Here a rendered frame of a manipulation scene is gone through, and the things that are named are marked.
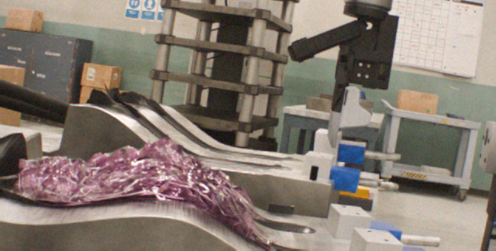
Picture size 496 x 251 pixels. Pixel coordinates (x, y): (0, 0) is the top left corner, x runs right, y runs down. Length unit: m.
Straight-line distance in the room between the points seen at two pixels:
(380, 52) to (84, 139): 0.44
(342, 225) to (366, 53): 0.33
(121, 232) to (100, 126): 0.40
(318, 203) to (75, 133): 0.35
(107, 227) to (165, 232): 0.04
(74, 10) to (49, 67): 0.93
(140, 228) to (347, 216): 0.26
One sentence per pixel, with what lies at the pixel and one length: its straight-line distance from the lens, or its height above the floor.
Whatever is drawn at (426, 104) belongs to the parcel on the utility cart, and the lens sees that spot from 6.76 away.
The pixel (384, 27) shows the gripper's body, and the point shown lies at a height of 1.11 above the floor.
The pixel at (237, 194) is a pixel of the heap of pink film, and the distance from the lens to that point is 0.67.
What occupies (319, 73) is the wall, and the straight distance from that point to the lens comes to 7.36.
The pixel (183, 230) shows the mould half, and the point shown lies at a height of 0.89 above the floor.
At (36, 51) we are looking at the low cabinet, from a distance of 8.03.
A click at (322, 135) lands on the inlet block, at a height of 0.94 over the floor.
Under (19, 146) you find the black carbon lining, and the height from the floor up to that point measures 0.90.
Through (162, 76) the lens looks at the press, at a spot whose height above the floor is 0.87.
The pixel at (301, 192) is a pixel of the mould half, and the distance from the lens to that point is 0.80.
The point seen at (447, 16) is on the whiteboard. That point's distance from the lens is 7.39.
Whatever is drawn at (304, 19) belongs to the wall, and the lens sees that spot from 7.43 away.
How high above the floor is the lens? 1.01
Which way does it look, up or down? 4 degrees down
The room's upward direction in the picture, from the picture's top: 9 degrees clockwise
